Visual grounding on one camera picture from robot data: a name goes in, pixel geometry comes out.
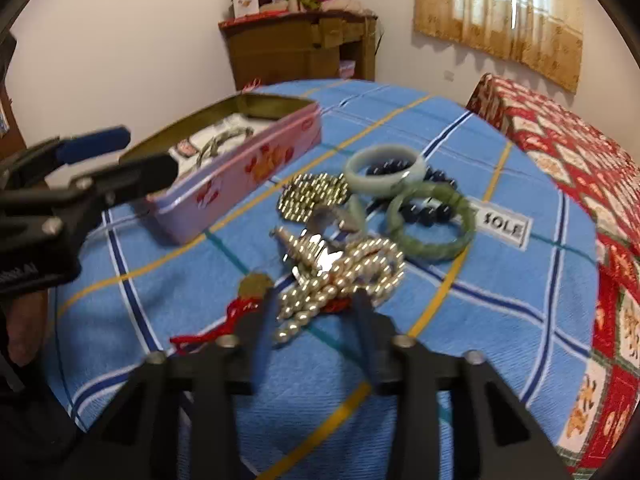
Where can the pale jade bangle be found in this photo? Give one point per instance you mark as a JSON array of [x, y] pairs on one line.
[[357, 175]]

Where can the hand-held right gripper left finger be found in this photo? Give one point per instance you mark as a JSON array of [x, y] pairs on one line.
[[261, 310]]

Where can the blue plaid blanket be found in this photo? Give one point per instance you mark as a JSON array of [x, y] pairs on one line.
[[475, 335]]

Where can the pink floral tin box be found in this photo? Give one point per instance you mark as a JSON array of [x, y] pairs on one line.
[[240, 175]]

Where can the plastic storage box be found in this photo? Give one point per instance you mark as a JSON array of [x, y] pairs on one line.
[[347, 68]]

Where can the silver metal jewelry piece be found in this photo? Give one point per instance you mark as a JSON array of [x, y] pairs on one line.
[[310, 250]]

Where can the printed paper sheets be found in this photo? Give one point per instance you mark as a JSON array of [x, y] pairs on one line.
[[237, 121]]

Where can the person's left hand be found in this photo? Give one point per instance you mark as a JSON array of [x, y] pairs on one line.
[[22, 327]]

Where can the wooden desk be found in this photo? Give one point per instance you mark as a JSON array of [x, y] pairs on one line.
[[270, 55]]

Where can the green twisted bangle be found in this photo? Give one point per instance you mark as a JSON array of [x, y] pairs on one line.
[[425, 251]]

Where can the wooden door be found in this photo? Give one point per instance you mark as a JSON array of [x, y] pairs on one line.
[[14, 140]]

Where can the red patchwork quilt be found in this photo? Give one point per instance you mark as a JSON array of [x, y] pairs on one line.
[[575, 160]]

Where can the pale green pendant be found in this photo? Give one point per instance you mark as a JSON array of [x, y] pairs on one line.
[[357, 212]]

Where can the white cloth label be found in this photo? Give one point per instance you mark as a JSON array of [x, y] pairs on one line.
[[500, 230]]

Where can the yellow patterned curtain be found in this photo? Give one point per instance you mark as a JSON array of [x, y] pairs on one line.
[[500, 10]]

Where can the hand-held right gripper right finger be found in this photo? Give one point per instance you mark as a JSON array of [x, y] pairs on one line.
[[366, 322]]

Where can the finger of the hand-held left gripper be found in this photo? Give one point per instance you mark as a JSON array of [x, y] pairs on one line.
[[95, 142], [140, 172]]

